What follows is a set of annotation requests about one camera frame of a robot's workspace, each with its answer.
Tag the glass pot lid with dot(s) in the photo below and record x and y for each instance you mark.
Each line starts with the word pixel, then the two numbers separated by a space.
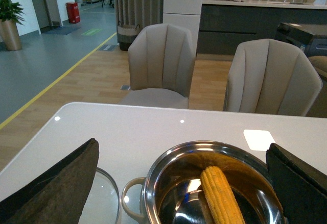
pixel 103 202

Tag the woven laundry basket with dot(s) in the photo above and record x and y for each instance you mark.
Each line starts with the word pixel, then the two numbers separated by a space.
pixel 126 34

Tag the white pillar cabinet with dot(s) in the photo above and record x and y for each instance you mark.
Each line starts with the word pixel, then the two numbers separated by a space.
pixel 184 13

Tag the red fire extinguisher box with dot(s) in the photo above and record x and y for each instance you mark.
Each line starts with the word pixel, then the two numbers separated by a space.
pixel 73 12

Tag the black appliance box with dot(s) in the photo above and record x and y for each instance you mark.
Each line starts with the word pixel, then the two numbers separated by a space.
pixel 310 38

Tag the potted green plant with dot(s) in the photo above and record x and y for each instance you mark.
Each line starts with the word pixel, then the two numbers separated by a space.
pixel 11 15

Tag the beige curtain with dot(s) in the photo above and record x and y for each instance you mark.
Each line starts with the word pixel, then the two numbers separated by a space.
pixel 139 12

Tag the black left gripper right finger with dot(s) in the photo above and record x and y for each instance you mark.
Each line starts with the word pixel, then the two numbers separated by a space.
pixel 300 188

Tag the beige chair right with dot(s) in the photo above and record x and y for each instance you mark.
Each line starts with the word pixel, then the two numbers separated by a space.
pixel 268 76

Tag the beige chair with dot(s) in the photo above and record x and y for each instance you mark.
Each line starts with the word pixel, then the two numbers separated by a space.
pixel 268 76
pixel 161 65

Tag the dark kitchen counter cabinet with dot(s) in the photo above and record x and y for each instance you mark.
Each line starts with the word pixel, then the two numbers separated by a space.
pixel 224 25

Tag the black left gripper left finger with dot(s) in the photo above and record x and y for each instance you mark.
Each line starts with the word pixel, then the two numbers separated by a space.
pixel 59 194

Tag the white electric cooking pot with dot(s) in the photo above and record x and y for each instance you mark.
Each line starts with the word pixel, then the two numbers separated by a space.
pixel 172 192

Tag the beige chair left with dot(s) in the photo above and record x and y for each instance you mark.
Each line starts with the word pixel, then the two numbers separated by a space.
pixel 161 65

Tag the yellow corn cob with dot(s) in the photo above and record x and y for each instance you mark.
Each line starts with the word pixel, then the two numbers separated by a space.
pixel 219 196

